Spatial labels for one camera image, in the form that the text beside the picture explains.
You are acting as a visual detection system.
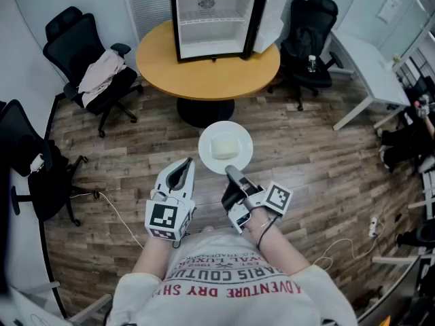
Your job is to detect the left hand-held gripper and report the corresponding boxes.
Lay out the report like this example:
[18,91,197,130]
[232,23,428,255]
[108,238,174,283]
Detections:
[145,157,197,241]

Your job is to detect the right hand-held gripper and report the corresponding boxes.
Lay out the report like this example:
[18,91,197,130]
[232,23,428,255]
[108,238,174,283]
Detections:
[221,164,294,235]

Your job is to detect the white food block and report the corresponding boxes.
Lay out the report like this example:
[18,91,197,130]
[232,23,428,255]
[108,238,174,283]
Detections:
[211,137,240,160]

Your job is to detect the white round plate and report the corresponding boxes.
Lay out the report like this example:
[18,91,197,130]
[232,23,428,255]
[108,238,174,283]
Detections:
[198,120,254,175]

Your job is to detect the black mini fridge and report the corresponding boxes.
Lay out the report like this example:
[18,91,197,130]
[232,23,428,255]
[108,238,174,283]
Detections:
[169,0,291,63]

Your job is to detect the person's left forearm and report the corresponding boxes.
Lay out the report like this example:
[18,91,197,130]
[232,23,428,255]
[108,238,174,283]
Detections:
[131,237,171,275]

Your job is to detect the person's right forearm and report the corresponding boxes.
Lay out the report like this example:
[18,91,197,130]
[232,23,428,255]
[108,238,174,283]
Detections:
[244,209,313,278]

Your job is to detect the white printed shirt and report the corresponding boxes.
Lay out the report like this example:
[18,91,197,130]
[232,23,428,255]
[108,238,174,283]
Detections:
[107,227,358,326]

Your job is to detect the round wooden table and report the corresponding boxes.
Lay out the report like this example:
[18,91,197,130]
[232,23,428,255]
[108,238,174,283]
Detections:
[135,19,281,129]

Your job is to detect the pink cloth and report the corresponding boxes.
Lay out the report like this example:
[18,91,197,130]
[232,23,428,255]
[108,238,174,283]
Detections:
[77,49,128,109]

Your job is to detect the black office chair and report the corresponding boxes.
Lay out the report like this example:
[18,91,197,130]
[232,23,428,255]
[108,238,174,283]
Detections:
[267,0,345,112]
[0,99,101,228]
[42,6,144,139]

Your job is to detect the white desk with black edge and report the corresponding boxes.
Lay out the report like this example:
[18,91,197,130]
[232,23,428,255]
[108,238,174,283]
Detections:
[0,168,69,326]

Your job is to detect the white window blinds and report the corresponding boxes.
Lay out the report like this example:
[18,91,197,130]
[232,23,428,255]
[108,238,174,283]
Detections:
[121,0,175,42]

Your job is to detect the white floor cable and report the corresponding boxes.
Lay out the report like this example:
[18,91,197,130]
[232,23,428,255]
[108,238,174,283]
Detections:
[97,191,145,251]

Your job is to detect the white power strip cable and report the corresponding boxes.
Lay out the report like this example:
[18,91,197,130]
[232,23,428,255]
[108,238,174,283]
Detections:
[311,220,385,272]

